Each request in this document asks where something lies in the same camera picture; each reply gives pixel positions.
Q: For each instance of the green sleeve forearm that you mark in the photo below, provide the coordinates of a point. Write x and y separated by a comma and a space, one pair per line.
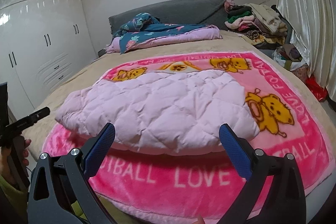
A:
13, 203

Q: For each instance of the white bag with clothes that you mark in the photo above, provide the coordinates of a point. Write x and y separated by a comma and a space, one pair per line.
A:
288, 57

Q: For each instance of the pile of assorted clothes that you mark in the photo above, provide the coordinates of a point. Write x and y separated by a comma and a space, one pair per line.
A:
259, 23

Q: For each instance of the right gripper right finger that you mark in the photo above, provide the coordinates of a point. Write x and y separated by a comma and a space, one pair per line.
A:
273, 191

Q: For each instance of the light pink quilted jacket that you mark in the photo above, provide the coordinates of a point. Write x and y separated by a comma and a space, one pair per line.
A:
158, 113

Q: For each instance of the person's left hand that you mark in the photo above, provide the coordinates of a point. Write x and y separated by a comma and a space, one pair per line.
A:
14, 162

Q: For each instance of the teal floral pink quilt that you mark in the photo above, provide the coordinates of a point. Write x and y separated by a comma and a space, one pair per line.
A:
146, 31

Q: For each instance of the pink bear print blanket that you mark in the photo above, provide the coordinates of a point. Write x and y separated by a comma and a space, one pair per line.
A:
210, 173

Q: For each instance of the dark grey headboard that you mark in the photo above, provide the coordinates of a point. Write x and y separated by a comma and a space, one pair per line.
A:
179, 12

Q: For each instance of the shiny white curtain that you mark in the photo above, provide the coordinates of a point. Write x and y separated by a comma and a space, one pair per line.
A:
313, 22

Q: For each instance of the red plastic bag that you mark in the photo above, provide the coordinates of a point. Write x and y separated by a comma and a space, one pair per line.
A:
319, 92

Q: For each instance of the white wardrobe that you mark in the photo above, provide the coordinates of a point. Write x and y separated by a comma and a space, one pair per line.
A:
43, 44

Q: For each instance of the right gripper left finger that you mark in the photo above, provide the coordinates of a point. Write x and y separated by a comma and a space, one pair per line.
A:
60, 191

